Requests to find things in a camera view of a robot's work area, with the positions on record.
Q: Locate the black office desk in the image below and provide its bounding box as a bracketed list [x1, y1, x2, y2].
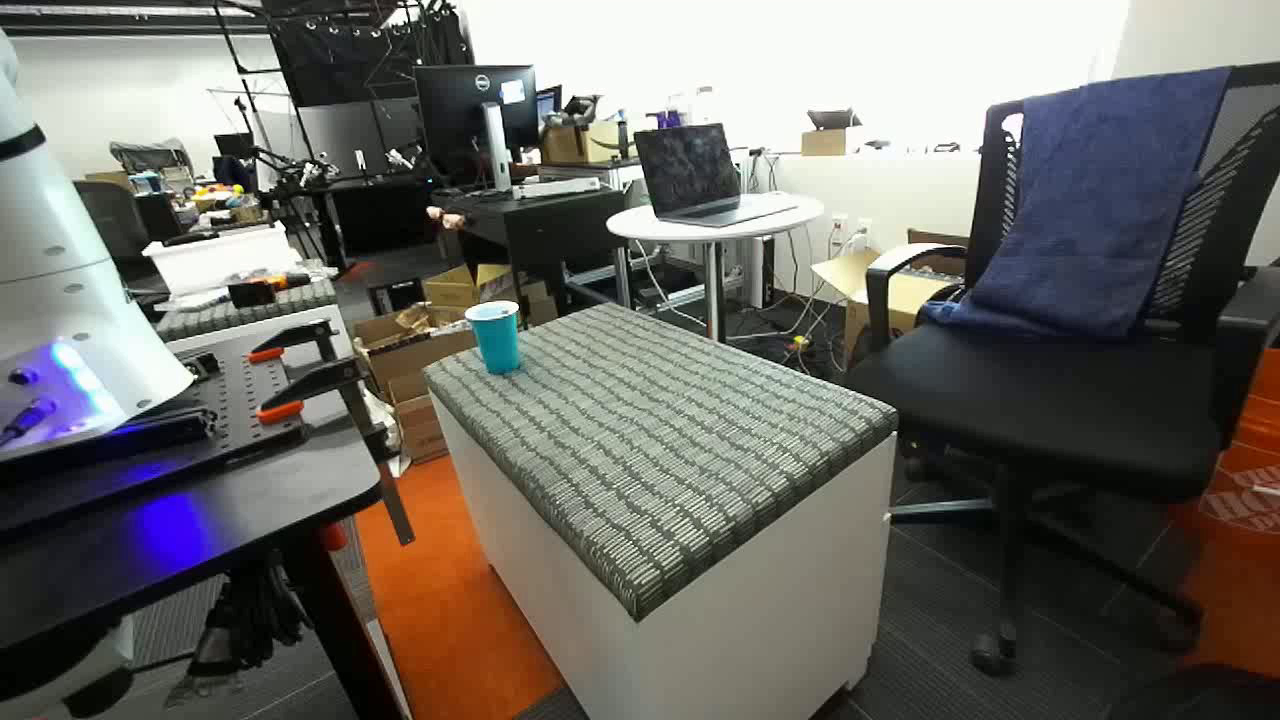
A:
[427, 180, 638, 314]

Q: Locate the grey perforated mounting plate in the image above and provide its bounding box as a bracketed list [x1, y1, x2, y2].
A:
[156, 335, 372, 455]

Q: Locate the black office chair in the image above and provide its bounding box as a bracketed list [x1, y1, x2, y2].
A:
[844, 57, 1280, 680]

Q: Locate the white cabinet with grey cushion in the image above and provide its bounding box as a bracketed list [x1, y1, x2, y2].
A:
[421, 300, 905, 720]

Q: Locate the short orange-handled black clamp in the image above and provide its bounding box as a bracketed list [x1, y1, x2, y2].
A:
[241, 314, 355, 385]

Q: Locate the yellowish cardboard box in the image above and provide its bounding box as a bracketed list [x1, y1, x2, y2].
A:
[421, 259, 557, 326]

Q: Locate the small closed cardboard box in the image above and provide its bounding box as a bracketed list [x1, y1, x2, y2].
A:
[797, 106, 869, 159]

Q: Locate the dark blue blanket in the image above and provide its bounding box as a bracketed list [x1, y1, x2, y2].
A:
[923, 66, 1232, 342]

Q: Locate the grey open laptop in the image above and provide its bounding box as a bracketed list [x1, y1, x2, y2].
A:
[633, 119, 805, 226]

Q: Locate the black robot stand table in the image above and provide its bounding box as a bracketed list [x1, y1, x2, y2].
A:
[0, 402, 417, 720]

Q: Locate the round white table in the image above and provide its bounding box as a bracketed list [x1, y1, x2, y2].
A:
[606, 189, 827, 348]

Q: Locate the large brown cardboard box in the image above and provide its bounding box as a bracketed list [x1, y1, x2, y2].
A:
[352, 296, 475, 467]

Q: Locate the teal blue mug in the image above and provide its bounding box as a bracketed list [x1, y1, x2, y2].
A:
[459, 296, 530, 378]

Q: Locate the white paper stack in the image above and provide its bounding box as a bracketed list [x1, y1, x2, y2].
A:
[139, 219, 309, 306]

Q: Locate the long orange-handled black clamp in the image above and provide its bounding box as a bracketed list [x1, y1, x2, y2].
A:
[253, 367, 421, 551]

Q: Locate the cardboard box with clutter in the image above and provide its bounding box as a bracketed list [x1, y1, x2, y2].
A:
[538, 116, 633, 171]

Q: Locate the open flat cardboard box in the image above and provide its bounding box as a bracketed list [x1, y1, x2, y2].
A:
[810, 245, 966, 370]

